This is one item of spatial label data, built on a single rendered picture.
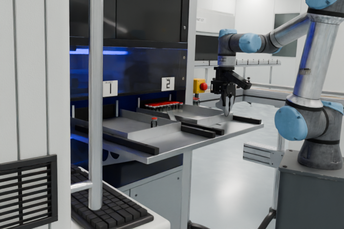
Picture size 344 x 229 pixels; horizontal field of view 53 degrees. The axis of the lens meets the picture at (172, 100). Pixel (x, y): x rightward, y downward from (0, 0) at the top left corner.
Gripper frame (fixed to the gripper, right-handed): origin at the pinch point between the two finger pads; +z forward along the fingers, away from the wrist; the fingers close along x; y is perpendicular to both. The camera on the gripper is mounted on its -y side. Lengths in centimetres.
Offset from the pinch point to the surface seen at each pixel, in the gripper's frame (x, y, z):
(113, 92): 38.6, 28.2, -9.2
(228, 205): -96, 55, 91
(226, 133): 17.8, -10.9, 3.6
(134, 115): 28.5, 27.0, 1.0
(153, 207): 14, 29, 47
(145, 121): 28.4, 20.6, 2.6
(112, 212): 80, -22, 9
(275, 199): -86, 14, 70
